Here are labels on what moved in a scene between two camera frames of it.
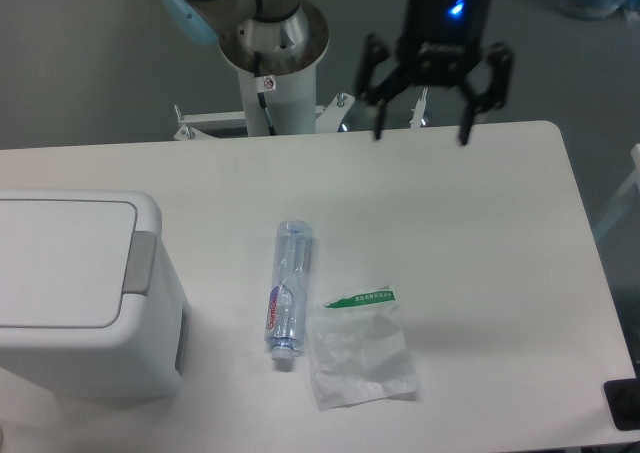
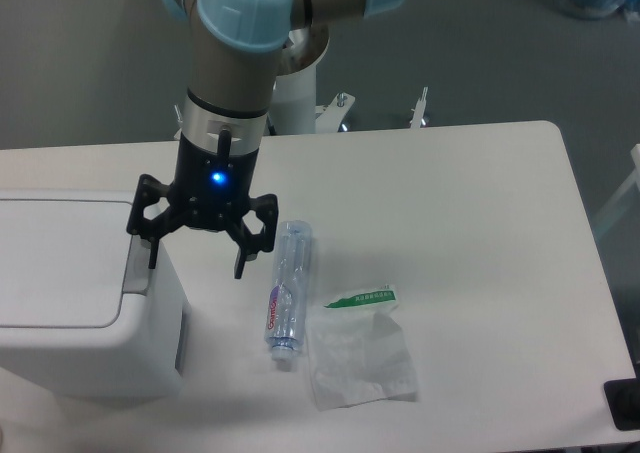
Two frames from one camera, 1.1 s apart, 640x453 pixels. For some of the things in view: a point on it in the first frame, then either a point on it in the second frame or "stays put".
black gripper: (444, 29) to (209, 189)
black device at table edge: (623, 399) stays put
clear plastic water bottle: (287, 298) stays put
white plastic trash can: (92, 304) stays put
